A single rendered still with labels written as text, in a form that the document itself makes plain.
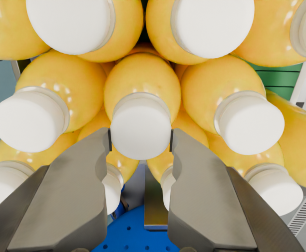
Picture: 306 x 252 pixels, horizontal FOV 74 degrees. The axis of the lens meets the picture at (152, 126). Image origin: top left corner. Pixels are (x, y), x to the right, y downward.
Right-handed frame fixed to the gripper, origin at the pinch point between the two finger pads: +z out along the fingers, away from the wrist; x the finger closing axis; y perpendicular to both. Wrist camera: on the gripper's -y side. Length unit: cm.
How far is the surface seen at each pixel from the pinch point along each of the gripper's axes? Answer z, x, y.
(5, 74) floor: 111, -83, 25
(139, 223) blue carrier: 10.9, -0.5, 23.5
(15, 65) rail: 13.1, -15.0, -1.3
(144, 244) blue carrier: 7.2, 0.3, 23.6
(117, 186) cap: 0.6, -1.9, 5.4
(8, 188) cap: -0.1, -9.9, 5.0
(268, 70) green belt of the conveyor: 21.0, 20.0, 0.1
